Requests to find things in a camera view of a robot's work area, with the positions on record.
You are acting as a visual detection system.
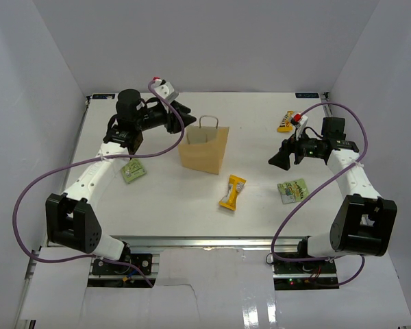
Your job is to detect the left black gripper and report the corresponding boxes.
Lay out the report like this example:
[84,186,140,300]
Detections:
[135,100,197,134]

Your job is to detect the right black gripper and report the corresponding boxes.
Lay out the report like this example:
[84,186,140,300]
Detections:
[269,127,323,171]

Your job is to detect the brown paper bag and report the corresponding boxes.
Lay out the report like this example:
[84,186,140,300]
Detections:
[178,115,229,175]

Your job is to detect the yellow snack bar wrapper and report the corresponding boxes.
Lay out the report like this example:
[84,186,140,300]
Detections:
[219,175,246,211]

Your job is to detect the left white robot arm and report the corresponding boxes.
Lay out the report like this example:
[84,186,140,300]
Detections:
[45,83,196,273]

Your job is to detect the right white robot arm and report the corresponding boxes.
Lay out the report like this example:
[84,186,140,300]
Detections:
[269,114,397,273]

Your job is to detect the yellow candy bar far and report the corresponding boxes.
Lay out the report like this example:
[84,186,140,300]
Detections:
[277,110,295,133]

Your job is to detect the green mint sachet right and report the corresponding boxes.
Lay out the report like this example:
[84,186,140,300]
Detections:
[277,178,310,204]

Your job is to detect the green mint sachet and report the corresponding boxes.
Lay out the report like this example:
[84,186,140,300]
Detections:
[121,158,147,184]
[277,178,310,204]

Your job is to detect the right blue corner label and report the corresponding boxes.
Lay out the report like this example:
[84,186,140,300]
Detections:
[295,93,319,99]

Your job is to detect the blue corner label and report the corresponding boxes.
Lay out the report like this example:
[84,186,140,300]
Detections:
[295,93,319,99]
[91,93,116,99]

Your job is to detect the green mint sachet left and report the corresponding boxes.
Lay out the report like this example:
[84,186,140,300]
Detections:
[121,158,147,184]

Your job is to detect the left blue corner label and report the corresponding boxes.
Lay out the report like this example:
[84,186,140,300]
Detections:
[91,93,116,99]

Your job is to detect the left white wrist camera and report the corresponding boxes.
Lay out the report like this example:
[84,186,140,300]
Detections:
[149,77,178,103]

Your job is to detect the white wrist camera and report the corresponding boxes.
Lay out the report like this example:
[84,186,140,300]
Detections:
[149,77,178,103]
[288,112,308,141]

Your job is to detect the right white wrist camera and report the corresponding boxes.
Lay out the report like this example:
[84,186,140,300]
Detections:
[288,112,308,141]

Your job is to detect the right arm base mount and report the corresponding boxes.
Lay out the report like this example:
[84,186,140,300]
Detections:
[265,254,339,291]

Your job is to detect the aluminium front rail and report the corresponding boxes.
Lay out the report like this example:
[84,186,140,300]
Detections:
[112,236,311,249]

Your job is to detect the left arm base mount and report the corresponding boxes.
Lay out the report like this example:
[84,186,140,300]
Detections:
[90,252,154,287]

